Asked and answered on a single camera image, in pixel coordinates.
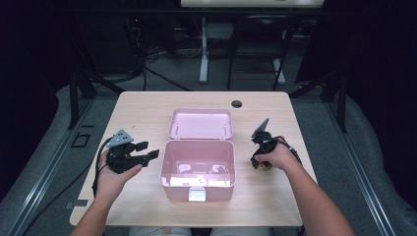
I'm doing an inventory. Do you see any grey box under desk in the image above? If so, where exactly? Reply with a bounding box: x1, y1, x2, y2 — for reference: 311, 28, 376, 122
206, 23, 234, 40

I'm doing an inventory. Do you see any white floor cable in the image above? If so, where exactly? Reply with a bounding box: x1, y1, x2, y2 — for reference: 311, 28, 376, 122
177, 38, 203, 59

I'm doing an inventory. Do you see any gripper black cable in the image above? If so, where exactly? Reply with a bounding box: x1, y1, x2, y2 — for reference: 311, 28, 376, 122
267, 135, 303, 165
90, 137, 115, 199

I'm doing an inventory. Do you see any pink plastic lidded box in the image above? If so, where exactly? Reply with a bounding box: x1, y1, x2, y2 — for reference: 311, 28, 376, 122
159, 107, 237, 203

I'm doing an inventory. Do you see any black floor cable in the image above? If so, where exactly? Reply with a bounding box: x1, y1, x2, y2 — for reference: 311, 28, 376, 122
141, 64, 193, 92

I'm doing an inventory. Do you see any white desk leg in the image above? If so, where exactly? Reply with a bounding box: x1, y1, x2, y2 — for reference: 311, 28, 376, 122
199, 17, 210, 85
272, 58, 286, 86

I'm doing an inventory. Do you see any aluminium floor rail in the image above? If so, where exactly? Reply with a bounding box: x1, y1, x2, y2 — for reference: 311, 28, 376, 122
5, 97, 96, 236
324, 97, 398, 236

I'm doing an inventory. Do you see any dark equipment with red light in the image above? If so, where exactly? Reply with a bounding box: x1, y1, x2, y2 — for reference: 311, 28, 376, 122
123, 15, 146, 74

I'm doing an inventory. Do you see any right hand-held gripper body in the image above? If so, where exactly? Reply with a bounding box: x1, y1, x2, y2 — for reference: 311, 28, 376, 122
251, 117, 277, 157

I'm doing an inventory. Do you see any black metal stand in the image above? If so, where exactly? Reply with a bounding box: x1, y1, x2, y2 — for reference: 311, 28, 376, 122
66, 63, 126, 130
288, 69, 349, 134

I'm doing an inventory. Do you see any person's right hand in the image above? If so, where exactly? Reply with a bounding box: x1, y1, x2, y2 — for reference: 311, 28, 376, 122
254, 139, 302, 172

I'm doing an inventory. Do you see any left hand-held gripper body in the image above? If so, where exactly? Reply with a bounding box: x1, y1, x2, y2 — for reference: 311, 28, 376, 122
105, 129, 143, 175

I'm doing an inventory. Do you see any black chair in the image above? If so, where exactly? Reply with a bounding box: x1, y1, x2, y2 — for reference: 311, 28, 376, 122
226, 14, 294, 91

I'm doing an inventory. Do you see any grey tape strip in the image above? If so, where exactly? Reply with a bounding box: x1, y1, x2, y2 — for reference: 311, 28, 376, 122
64, 200, 89, 209

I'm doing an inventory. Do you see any white background desktop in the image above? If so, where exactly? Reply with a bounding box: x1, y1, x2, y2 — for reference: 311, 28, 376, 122
180, 0, 326, 9

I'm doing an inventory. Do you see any person's left hand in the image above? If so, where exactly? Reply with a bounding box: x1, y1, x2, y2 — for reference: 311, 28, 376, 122
95, 151, 144, 202

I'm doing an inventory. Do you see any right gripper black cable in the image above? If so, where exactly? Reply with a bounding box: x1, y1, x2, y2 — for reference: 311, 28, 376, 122
267, 135, 303, 165

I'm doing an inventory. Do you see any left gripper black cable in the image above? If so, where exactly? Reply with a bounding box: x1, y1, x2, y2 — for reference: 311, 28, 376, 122
90, 137, 115, 199

